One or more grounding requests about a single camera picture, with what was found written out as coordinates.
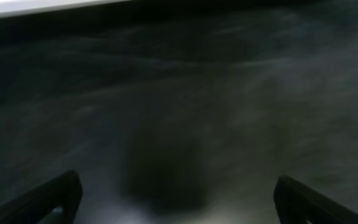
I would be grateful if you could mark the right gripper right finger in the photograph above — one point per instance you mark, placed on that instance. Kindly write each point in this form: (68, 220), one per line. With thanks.
(306, 202)

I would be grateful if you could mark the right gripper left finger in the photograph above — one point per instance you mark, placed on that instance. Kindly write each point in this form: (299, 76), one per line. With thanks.
(42, 199)

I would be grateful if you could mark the white shelf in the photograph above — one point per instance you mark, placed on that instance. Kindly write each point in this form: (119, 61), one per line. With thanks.
(26, 7)

